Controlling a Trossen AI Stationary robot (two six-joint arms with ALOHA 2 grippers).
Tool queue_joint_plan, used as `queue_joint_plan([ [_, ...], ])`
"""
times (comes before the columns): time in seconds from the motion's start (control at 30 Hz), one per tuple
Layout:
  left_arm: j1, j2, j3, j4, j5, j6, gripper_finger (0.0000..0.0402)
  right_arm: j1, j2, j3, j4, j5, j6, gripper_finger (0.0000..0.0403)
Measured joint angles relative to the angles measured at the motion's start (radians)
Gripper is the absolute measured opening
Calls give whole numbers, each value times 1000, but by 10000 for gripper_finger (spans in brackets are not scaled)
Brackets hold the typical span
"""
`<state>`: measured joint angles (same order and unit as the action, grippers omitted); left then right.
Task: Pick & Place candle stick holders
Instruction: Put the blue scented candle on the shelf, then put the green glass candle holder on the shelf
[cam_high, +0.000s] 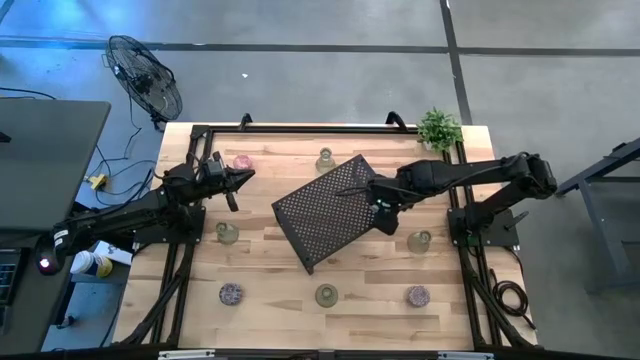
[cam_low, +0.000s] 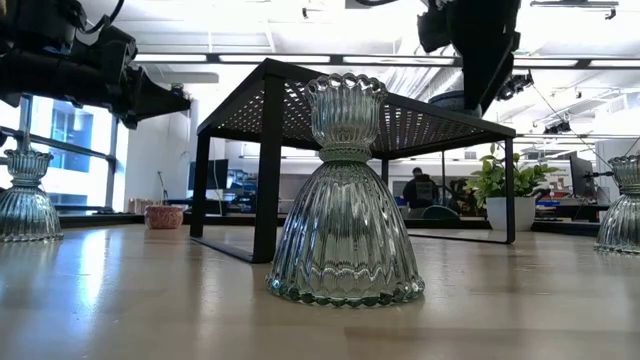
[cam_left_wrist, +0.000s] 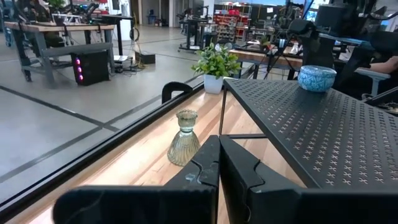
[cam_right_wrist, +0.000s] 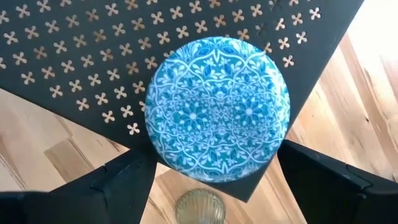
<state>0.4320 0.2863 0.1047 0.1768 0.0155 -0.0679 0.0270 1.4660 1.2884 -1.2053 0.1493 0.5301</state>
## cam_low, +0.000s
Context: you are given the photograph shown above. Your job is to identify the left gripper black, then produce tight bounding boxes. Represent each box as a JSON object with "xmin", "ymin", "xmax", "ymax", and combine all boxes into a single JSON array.
[{"xmin": 74, "ymin": 24, "xmax": 192, "ymax": 130}]

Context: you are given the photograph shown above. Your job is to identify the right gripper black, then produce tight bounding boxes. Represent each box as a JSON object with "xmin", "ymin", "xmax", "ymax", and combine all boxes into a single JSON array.
[{"xmin": 418, "ymin": 0, "xmax": 521, "ymax": 115}]

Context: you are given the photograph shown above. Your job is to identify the pink patterned round tin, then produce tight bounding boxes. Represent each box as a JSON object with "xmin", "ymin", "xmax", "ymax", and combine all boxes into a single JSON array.
[{"xmin": 143, "ymin": 204, "xmax": 185, "ymax": 231}]

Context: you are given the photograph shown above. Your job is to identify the black ceiling spotlight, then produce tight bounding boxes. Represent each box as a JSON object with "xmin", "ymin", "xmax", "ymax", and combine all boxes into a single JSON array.
[
  {"xmin": 496, "ymin": 69, "xmax": 536, "ymax": 102},
  {"xmin": 542, "ymin": 119, "xmax": 573, "ymax": 136}
]

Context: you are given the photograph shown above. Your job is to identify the black computer monitor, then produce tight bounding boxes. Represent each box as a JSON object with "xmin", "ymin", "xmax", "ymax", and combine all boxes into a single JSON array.
[
  {"xmin": 569, "ymin": 152, "xmax": 597, "ymax": 199},
  {"xmin": 187, "ymin": 158, "xmax": 230, "ymax": 192}
]

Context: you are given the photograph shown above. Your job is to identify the black perforated metal shelf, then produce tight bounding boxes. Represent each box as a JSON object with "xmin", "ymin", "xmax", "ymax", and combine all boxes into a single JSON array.
[{"xmin": 189, "ymin": 57, "xmax": 518, "ymax": 265}]

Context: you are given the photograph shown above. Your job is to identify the person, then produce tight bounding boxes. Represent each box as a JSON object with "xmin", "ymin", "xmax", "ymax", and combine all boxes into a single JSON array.
[{"xmin": 401, "ymin": 166, "xmax": 442, "ymax": 219}]

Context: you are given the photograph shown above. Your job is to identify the green plant white pot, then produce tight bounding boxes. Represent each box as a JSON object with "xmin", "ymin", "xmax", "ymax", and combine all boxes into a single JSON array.
[{"xmin": 464, "ymin": 142, "xmax": 564, "ymax": 233}]

